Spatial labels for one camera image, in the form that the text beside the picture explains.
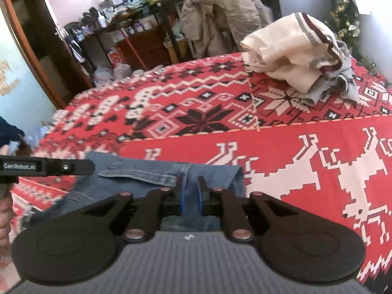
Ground blue denim jeans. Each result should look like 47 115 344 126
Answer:
29 151 247 233

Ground red printed blanket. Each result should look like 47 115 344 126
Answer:
0 52 392 294

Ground cream sweater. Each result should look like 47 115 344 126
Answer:
240 12 343 94

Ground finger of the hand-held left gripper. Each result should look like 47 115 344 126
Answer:
46 159 95 177

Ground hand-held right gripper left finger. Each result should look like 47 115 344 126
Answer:
83 178 187 242

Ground grey garment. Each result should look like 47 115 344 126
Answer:
298 39 361 107

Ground person's left hand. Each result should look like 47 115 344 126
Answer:
0 191 14 247

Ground wooden door frame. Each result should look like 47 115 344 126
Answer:
0 0 96 110

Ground cluttered dark shelf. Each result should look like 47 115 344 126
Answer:
57 0 182 68

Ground red wooden cabinet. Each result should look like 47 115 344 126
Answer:
115 26 172 72

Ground decorated christmas tree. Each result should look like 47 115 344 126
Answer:
324 0 364 56

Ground beige jacket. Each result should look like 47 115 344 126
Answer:
179 0 270 59

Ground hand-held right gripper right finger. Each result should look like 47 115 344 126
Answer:
196 176 301 242

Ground dark blue garment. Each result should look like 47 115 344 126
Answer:
0 116 25 157

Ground white plastic bags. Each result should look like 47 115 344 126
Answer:
93 62 135 88

